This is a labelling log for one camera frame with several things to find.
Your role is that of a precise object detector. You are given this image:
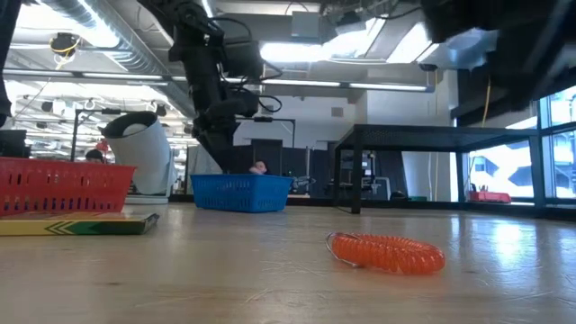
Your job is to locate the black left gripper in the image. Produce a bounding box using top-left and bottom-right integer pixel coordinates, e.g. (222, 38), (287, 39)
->
(193, 89), (261, 175)

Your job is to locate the blue plastic basket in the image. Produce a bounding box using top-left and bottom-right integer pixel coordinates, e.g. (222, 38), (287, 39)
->
(189, 173), (294, 213)

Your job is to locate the yellow green crayon box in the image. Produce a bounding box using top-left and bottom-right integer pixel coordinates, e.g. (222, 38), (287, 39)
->
(0, 211), (161, 237)

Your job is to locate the red plastic basket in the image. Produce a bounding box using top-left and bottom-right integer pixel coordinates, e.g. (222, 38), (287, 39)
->
(0, 156), (137, 217)

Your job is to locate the red orange spiral coil keychain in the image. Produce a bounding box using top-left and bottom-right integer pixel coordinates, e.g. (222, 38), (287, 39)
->
(324, 231), (446, 275)

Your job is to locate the grey fabric cover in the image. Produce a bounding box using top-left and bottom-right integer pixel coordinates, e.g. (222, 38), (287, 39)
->
(186, 143), (224, 176)

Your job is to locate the black partition cabinet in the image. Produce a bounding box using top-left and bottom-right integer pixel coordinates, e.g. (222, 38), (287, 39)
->
(223, 138), (334, 199)

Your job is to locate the black monitor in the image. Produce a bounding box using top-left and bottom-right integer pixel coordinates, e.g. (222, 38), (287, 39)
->
(0, 129), (28, 159)

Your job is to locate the black perforated metal shelf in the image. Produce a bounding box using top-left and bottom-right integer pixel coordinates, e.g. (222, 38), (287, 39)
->
(332, 123), (544, 215)

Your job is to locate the red tray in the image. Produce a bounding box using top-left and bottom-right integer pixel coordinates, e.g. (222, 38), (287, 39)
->
(467, 191), (513, 204)

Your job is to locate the black gantry frame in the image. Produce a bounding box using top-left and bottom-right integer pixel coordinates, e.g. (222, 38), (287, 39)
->
(233, 115), (297, 175)

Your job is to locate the black camera stand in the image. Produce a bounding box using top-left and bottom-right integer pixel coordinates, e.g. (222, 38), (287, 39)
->
(70, 107), (125, 162)

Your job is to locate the silver ventilation duct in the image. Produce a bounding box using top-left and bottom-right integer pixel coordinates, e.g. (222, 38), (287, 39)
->
(40, 0), (208, 118)

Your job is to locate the long ceiling light rail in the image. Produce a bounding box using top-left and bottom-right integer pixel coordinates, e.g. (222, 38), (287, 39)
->
(0, 67), (436, 94)

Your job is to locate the yellow ceiling cable coil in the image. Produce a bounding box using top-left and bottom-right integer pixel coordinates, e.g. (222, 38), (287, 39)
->
(48, 31), (83, 59)

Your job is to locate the black aluminium table frame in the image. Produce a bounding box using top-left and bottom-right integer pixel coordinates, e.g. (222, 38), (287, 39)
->
(168, 193), (576, 221)

